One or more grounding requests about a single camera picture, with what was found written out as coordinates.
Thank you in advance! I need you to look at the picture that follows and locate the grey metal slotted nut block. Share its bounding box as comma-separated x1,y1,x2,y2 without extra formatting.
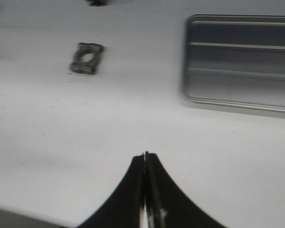
69,42,105,75

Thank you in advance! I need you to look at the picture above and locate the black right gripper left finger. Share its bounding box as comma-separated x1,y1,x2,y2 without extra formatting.
79,155,144,228

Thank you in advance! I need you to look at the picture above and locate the silver metal tray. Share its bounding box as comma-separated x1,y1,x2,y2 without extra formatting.
181,14,285,112

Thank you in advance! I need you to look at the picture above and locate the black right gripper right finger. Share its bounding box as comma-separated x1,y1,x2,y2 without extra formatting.
145,152,224,228

